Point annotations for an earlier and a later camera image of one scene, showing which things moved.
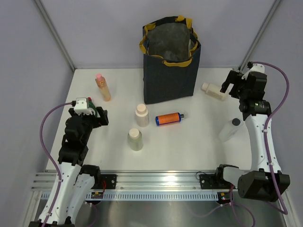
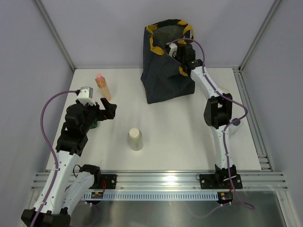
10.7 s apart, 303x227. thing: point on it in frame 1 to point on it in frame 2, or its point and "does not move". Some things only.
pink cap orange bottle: (101, 82) does not move
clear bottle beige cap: (135, 138) does not move
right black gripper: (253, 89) to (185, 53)
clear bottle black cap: (230, 129) does not move
